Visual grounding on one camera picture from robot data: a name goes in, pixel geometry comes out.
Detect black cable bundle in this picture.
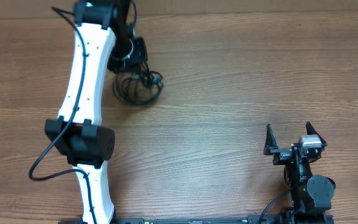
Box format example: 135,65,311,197
112,62,166,106

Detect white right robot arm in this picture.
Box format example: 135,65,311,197
257,122,336,223

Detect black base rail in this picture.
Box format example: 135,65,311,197
57,214,335,224

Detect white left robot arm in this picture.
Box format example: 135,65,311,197
29,1,147,223

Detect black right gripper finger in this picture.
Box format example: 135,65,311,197
305,121,328,146
263,124,278,156

